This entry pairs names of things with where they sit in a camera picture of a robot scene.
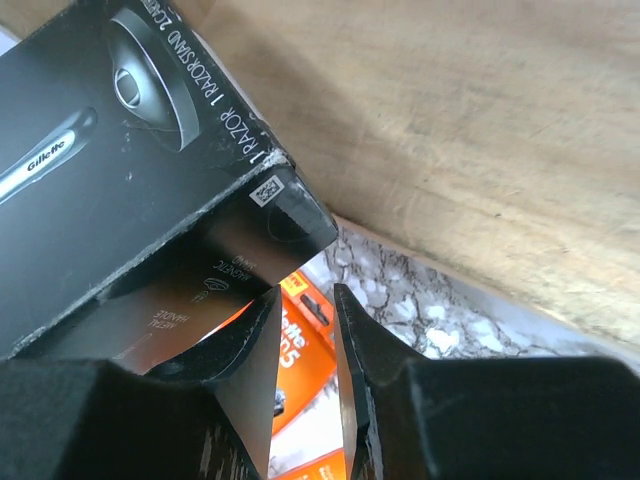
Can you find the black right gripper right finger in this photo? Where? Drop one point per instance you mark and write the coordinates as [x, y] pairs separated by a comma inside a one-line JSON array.
[[405, 416]]

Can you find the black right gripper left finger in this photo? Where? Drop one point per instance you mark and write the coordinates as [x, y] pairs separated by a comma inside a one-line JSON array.
[[205, 414]]

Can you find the orange razor box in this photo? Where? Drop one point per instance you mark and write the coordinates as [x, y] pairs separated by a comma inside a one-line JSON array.
[[300, 465], [307, 348]]

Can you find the black green razor box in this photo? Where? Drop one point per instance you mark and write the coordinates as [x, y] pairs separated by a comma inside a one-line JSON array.
[[144, 200]]

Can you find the light wooden two-tier shelf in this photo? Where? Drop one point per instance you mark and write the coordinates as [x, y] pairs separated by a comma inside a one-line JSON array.
[[498, 139]]

